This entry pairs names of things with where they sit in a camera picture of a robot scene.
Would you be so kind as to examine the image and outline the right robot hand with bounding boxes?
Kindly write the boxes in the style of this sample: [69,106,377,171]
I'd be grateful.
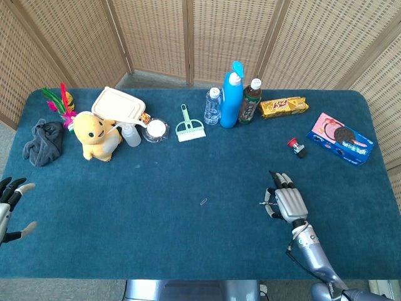
[263,170,309,224]

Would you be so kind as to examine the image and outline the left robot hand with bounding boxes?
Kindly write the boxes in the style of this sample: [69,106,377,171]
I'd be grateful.
[0,177,38,248]

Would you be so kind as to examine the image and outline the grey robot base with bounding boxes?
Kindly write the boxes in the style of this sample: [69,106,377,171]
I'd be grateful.
[122,279,268,301]

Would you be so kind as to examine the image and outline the red emergency stop button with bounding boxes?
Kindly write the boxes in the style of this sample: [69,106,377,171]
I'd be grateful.
[286,137,308,159]

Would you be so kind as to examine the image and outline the blue cookie box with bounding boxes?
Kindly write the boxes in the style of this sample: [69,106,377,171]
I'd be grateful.
[306,112,375,166]

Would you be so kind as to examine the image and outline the dark grey cloth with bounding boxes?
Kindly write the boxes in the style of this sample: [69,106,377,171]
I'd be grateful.
[22,118,65,167]

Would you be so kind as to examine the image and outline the yellow cracker package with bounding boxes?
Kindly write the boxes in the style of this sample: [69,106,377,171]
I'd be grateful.
[259,97,310,120]

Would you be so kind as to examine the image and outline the dark tea bottle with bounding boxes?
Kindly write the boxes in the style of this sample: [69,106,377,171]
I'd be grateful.
[237,78,263,125]

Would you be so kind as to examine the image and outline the yellow plush toy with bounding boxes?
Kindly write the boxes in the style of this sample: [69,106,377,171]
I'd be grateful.
[72,110,123,162]

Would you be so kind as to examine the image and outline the blue detergent bottle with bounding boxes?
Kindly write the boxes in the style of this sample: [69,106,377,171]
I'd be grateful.
[219,60,245,129]

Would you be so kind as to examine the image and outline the clear water bottle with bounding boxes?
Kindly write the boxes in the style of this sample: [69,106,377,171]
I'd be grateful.
[204,87,222,125]

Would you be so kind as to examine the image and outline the colourful feather shuttlecock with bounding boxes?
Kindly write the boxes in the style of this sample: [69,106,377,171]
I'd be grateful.
[41,82,78,129]

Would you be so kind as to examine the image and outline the green small brush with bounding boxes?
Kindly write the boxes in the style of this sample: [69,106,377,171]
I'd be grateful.
[175,103,207,143]

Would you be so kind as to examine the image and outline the blue table mat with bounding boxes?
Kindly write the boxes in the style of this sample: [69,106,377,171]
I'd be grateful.
[0,88,401,280]

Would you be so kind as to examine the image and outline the white squeeze bottle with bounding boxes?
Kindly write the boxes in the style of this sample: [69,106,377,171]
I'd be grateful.
[111,120,147,147]

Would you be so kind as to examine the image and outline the clear round container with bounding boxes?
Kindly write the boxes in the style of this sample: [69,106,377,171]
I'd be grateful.
[141,117,170,144]

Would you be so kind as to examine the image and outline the beige lunch box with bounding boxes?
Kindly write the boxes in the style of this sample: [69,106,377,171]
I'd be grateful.
[91,86,146,124]

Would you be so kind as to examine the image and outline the wicker folding screen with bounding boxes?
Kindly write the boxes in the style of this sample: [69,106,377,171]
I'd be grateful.
[0,0,401,172]

